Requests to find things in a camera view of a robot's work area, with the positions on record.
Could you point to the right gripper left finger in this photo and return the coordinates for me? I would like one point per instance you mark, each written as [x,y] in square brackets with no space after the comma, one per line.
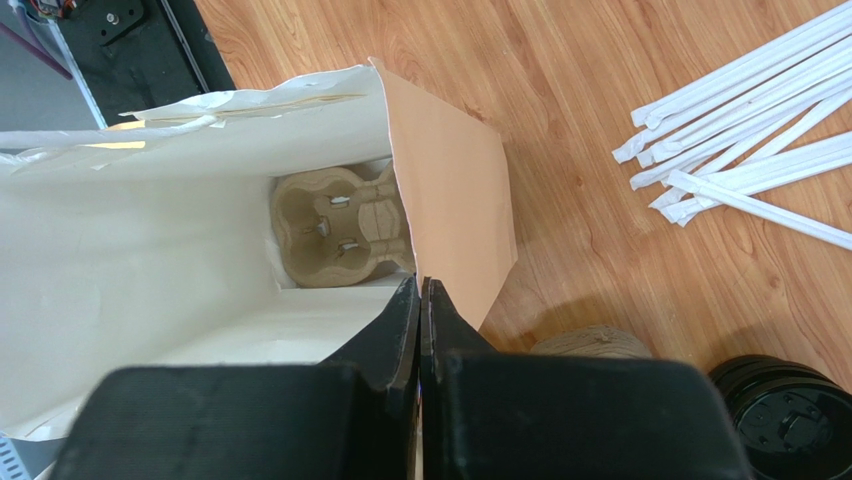
[351,416]

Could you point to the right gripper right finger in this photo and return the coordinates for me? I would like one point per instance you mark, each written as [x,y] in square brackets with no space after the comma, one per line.
[490,415]

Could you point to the single pulp cup carrier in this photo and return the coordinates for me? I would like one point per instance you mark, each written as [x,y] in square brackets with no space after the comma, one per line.
[334,228]

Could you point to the brown paper bag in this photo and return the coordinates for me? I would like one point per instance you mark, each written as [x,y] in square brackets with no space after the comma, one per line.
[153,243]

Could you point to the stack of black lids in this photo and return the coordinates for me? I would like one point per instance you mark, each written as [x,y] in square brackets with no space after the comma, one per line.
[793,421]

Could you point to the leftmost white wrapped straw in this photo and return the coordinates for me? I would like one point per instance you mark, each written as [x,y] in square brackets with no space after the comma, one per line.
[757,65]

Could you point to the rightmost white wrapped straw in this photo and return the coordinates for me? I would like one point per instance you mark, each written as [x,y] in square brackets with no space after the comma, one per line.
[765,174]

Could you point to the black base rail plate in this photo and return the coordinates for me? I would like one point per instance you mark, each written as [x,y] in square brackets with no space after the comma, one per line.
[132,55]

